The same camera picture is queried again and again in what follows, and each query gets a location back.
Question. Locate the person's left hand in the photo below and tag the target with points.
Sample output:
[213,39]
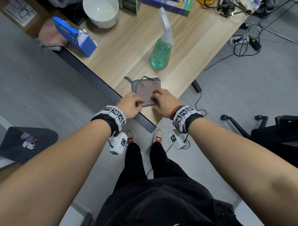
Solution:
[129,104]

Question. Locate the cardboard box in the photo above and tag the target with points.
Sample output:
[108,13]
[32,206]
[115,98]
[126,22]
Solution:
[39,14]

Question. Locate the white power strip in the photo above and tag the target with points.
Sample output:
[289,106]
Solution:
[235,40]

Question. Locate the black office chair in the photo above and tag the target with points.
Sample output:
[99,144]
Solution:
[274,139]

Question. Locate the black printed box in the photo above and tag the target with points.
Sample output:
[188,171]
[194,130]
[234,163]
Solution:
[130,5]

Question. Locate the wooden table with black frame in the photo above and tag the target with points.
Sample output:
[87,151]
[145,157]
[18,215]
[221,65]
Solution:
[198,42]

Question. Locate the grey chair base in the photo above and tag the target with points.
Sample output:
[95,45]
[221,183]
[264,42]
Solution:
[279,32]

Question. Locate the blue green printed box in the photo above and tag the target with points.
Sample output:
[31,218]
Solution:
[167,5]

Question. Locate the person's right forearm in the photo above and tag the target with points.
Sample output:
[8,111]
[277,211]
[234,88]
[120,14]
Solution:
[246,167]

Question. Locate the person's left forearm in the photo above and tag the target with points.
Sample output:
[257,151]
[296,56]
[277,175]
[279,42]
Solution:
[46,177]

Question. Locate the colourful packet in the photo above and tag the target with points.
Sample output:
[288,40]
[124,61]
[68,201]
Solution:
[32,140]

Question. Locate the person's right hand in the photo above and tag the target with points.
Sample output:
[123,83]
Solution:
[166,102]

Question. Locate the pink cloth checkered trim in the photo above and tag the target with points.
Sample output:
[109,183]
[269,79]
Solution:
[49,35]

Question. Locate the black power adapter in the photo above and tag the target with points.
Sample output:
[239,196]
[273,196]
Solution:
[255,44]

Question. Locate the black clothing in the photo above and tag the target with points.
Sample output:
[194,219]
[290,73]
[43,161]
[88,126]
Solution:
[158,200]

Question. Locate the black white marker wristband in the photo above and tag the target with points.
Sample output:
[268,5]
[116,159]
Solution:
[188,118]
[111,118]

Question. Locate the blue white small box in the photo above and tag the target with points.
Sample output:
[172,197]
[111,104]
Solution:
[69,35]

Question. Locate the white round bowl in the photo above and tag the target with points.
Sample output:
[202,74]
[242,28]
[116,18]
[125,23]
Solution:
[101,14]

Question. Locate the black bin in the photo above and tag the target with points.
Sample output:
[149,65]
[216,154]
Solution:
[44,139]

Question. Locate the green spray bottle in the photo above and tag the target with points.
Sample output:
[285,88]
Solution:
[160,54]

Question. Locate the yellow round item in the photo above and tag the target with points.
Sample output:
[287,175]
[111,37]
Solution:
[206,1]

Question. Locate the grey cleaning cloth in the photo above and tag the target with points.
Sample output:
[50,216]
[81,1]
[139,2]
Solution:
[146,89]

